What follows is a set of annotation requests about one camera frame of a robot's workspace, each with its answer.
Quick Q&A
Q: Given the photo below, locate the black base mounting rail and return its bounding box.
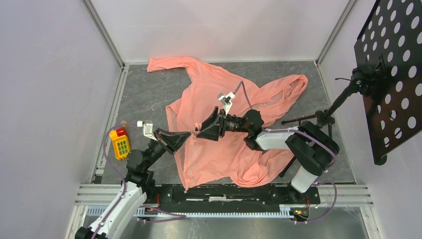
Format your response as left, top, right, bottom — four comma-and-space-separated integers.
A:
145, 183, 321, 213

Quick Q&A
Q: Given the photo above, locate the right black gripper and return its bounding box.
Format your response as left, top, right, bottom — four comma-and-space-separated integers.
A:
195, 107, 251, 142

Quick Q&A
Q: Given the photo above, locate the white toothed cable track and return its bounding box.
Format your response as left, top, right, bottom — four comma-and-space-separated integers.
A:
86, 204, 309, 219

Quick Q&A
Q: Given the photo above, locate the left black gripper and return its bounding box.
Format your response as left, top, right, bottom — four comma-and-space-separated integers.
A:
144, 127, 191, 169

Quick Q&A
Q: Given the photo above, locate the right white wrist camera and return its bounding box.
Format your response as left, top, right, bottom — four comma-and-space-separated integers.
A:
218, 92, 235, 115

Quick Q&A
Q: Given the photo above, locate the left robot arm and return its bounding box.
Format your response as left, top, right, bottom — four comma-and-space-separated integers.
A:
74, 120, 191, 239

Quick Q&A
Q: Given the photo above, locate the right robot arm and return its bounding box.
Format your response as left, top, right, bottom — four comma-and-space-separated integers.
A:
195, 107, 340, 203

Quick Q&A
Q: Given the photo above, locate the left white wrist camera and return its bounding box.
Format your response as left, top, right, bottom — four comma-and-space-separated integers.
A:
136, 120, 157, 141

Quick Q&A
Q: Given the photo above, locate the black perforated stand plate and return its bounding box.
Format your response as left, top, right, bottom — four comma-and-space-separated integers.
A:
354, 0, 422, 165

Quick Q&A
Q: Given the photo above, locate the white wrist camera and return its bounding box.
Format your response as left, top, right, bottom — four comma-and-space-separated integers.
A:
218, 92, 235, 115
136, 120, 157, 141

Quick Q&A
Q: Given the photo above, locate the yellow red toy block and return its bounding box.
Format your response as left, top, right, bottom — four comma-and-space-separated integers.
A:
108, 127, 131, 160

